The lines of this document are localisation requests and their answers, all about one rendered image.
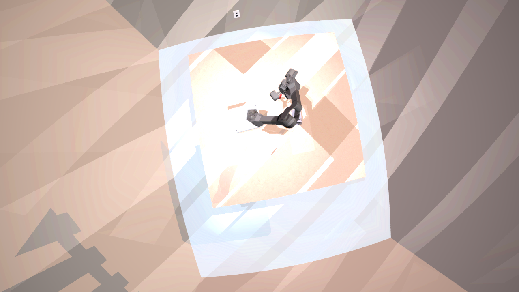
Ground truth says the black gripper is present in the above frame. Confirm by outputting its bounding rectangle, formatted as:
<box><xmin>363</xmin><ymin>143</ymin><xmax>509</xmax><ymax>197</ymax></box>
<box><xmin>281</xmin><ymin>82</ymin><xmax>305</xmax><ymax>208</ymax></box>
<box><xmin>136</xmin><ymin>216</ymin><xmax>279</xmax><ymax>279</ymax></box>
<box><xmin>270</xmin><ymin>84</ymin><xmax>288</xmax><ymax>101</ymax></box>

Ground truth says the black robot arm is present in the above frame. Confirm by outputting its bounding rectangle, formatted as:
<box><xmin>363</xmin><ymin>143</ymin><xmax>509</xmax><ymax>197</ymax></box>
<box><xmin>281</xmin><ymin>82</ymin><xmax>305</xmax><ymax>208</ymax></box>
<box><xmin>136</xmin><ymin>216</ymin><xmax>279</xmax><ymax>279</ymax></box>
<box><xmin>246</xmin><ymin>68</ymin><xmax>302</xmax><ymax>129</ymax></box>

